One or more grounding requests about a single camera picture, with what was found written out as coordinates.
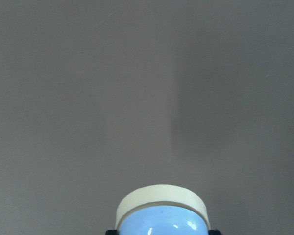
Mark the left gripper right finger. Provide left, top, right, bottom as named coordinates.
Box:
left=208, top=229, right=221, bottom=235

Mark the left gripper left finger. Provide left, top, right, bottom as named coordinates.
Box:
left=105, top=229, right=119, bottom=235

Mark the blue white call bell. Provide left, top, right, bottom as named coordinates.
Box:
left=115, top=184, right=211, bottom=235

